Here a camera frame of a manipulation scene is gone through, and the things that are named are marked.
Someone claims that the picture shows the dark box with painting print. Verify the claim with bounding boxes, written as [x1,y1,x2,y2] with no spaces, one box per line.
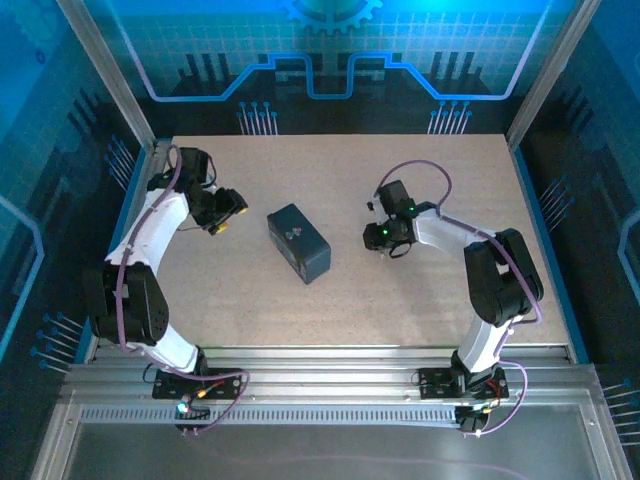
[266,202,333,286]

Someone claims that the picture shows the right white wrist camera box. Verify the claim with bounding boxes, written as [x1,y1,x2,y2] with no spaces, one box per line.
[367,197,396,224]

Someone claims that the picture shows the aluminium side rail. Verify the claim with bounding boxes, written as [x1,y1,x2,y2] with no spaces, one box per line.
[82,141,172,362]

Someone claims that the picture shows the aluminium mounting rail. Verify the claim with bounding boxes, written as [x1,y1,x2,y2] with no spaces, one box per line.
[63,346,597,402]

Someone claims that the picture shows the blue side rail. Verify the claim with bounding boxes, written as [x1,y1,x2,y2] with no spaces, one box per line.
[509,144,591,364]

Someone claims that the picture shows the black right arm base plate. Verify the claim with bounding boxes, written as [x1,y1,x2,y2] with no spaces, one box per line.
[417,367,510,401]

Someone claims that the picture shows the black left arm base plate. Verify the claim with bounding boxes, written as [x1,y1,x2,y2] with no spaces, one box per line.
[152,368,244,401]

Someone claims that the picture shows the aluminium frame post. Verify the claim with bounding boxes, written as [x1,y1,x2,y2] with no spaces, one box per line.
[54,0,159,152]
[504,0,599,149]

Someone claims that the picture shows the slotted grey cable duct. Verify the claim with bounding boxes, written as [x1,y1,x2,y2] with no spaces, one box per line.
[79,406,462,427]

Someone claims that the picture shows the grey metal tray frame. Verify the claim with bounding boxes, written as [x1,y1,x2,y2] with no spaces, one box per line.
[29,389,632,480]

